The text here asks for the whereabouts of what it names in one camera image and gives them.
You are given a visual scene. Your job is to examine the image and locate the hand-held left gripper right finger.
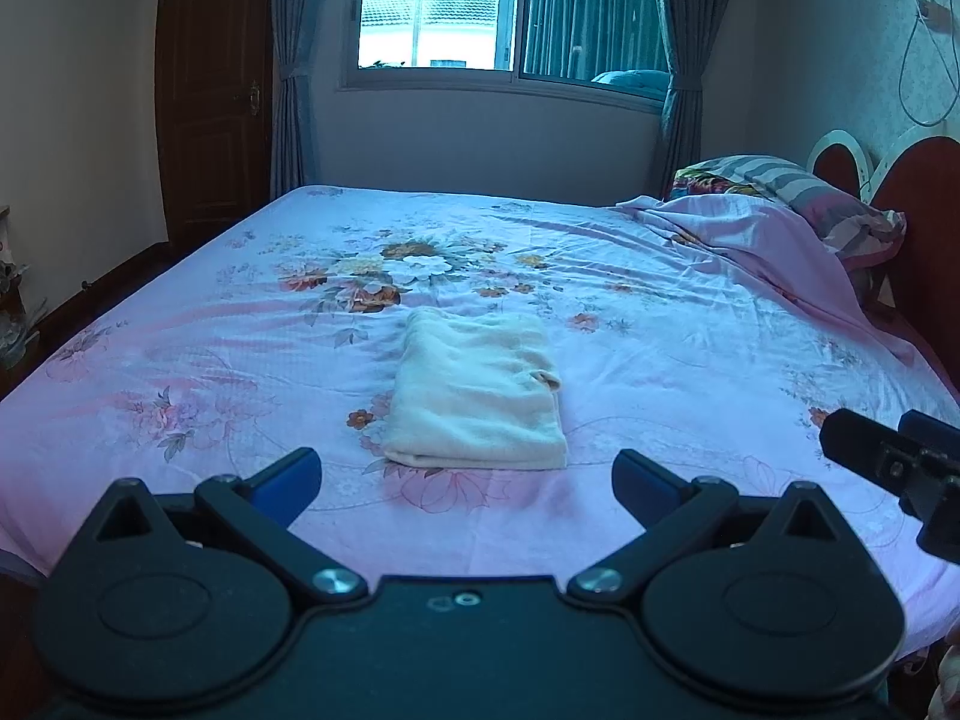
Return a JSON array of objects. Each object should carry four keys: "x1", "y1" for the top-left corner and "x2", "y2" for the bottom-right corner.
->
[{"x1": 566, "y1": 448, "x2": 856, "y2": 605}]

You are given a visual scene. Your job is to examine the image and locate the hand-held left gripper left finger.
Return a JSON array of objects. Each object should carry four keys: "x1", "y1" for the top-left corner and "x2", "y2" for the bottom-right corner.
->
[{"x1": 94, "y1": 447, "x2": 370, "y2": 605}]

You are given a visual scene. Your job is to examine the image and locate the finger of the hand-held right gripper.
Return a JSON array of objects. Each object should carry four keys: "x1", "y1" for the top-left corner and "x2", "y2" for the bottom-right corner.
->
[
  {"x1": 821, "y1": 409, "x2": 931, "y2": 500},
  {"x1": 898, "y1": 411, "x2": 960, "y2": 477}
]

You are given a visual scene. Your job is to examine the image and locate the cream knit sweater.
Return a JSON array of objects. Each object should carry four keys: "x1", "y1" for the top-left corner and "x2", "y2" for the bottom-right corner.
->
[{"x1": 382, "y1": 307, "x2": 569, "y2": 470}]

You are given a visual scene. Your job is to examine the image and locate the person's right hand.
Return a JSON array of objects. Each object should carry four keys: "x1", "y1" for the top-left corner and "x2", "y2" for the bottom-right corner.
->
[{"x1": 930, "y1": 641, "x2": 960, "y2": 720}]

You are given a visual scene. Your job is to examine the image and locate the bed with floral pink sheet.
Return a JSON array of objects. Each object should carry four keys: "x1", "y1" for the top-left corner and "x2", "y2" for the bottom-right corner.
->
[{"x1": 0, "y1": 184, "x2": 960, "y2": 661}]

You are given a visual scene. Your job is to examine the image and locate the pink quilt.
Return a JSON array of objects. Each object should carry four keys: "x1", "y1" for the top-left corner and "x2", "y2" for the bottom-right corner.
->
[{"x1": 615, "y1": 195, "x2": 938, "y2": 370}]

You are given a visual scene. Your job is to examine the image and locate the red wooden headboard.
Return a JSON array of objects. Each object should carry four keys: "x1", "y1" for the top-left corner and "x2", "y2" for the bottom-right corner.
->
[{"x1": 808, "y1": 129, "x2": 960, "y2": 391}]

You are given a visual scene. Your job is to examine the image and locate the striped floral pillow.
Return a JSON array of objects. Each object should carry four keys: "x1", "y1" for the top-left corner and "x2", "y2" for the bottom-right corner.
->
[{"x1": 667, "y1": 155, "x2": 908, "y2": 268}]

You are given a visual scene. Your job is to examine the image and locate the wooden side cabinet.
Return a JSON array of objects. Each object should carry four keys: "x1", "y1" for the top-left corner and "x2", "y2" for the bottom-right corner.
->
[{"x1": 0, "y1": 300, "x2": 50, "y2": 400}]

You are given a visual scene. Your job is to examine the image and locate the grey curtain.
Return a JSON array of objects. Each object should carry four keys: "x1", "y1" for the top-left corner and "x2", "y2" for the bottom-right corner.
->
[
  {"x1": 268, "y1": 0, "x2": 323, "y2": 200},
  {"x1": 649, "y1": 0, "x2": 740, "y2": 200}
]

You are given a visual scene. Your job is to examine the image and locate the dark wooden door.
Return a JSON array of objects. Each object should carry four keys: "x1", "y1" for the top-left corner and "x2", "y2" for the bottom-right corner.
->
[{"x1": 154, "y1": 0, "x2": 275, "y2": 248}]

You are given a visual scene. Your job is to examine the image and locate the teal cloth bundle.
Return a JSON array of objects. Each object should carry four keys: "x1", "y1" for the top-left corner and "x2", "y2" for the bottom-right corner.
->
[{"x1": 591, "y1": 69, "x2": 670, "y2": 100}]

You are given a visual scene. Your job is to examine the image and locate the sliding glass window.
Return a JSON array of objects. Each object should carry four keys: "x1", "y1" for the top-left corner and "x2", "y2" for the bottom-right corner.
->
[{"x1": 341, "y1": 0, "x2": 672, "y2": 110}]

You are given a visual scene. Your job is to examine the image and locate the thin wall cable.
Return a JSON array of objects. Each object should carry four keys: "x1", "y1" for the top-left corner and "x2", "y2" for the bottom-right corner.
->
[{"x1": 900, "y1": 7, "x2": 960, "y2": 128}]

